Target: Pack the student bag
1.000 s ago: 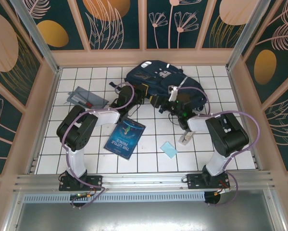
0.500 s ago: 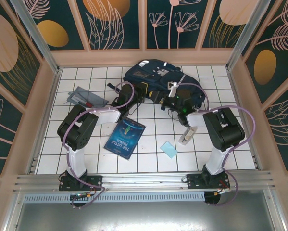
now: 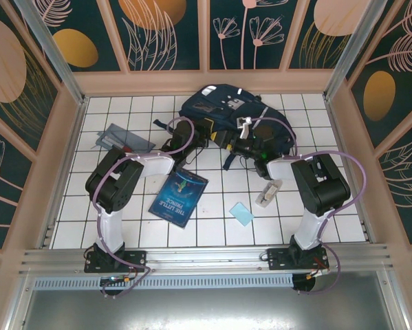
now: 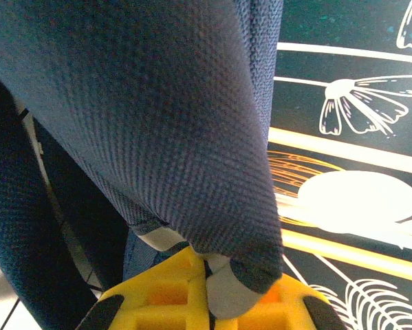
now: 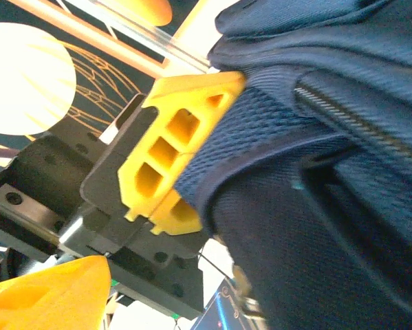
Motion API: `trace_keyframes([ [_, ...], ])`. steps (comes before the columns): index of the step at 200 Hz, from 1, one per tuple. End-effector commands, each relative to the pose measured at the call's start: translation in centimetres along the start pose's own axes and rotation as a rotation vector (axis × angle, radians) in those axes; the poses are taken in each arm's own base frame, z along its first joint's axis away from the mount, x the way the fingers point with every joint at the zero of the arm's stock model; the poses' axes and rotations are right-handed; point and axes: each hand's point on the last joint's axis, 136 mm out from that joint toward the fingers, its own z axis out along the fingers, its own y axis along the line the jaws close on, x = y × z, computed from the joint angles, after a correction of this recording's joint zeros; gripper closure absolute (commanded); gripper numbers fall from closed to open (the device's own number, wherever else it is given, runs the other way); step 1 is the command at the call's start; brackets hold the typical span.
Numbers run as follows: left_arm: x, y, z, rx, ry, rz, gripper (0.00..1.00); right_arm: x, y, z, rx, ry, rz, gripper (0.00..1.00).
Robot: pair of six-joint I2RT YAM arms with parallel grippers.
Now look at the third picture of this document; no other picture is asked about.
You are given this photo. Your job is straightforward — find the navy blue backpack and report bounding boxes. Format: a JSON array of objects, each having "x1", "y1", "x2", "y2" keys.
[{"x1": 153, "y1": 84, "x2": 296, "y2": 172}]

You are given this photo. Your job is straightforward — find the small clear plastic case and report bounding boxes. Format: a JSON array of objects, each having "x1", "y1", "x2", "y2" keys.
[{"x1": 254, "y1": 179, "x2": 282, "y2": 208}]

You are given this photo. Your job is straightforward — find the clear pencil case with markers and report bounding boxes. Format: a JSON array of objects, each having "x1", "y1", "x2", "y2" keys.
[{"x1": 96, "y1": 122, "x2": 157, "y2": 155}]

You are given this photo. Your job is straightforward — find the blue Little Prince book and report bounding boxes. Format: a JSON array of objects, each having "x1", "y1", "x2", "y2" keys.
[{"x1": 147, "y1": 168, "x2": 209, "y2": 228}]

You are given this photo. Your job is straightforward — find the light blue card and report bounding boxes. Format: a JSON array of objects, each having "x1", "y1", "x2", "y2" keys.
[{"x1": 228, "y1": 201, "x2": 255, "y2": 228}]

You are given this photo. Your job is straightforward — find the metal side slide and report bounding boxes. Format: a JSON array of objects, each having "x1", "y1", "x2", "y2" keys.
[
  {"x1": 361, "y1": 219, "x2": 376, "y2": 242},
  {"x1": 39, "y1": 219, "x2": 58, "y2": 249}
]

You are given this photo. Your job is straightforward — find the grey sheet metal panel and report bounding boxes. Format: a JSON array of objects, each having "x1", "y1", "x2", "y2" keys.
[{"x1": 18, "y1": 271, "x2": 402, "y2": 330}]

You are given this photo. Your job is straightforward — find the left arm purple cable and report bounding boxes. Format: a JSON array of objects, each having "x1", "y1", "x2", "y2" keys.
[{"x1": 91, "y1": 116, "x2": 196, "y2": 300}]

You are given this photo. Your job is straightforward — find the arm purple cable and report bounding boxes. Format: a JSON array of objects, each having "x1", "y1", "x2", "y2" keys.
[
  {"x1": 246, "y1": 116, "x2": 367, "y2": 296},
  {"x1": 91, "y1": 116, "x2": 196, "y2": 300}
]

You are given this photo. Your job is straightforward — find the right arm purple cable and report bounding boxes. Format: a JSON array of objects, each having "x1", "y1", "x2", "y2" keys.
[{"x1": 246, "y1": 116, "x2": 367, "y2": 296}]

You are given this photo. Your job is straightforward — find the aluminium mounting rail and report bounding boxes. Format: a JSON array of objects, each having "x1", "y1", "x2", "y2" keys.
[{"x1": 19, "y1": 243, "x2": 395, "y2": 274}]

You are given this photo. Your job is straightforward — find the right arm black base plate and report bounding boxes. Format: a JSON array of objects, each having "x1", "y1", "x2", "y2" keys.
[{"x1": 266, "y1": 247, "x2": 330, "y2": 272}]

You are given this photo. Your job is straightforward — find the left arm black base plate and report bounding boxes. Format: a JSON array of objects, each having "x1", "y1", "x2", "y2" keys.
[{"x1": 84, "y1": 250, "x2": 148, "y2": 274}]

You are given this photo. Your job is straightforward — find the aluminium corner post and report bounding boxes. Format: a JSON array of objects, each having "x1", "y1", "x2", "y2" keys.
[
  {"x1": 14, "y1": 0, "x2": 89, "y2": 106},
  {"x1": 323, "y1": 0, "x2": 382, "y2": 101}
]

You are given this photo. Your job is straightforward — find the power connector wires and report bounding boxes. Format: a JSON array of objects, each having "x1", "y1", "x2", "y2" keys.
[
  {"x1": 307, "y1": 257, "x2": 331, "y2": 280},
  {"x1": 100, "y1": 273, "x2": 148, "y2": 287}
]

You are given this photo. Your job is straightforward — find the slotted grey cable duct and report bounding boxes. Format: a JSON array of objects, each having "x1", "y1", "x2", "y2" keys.
[{"x1": 33, "y1": 274, "x2": 294, "y2": 290}]

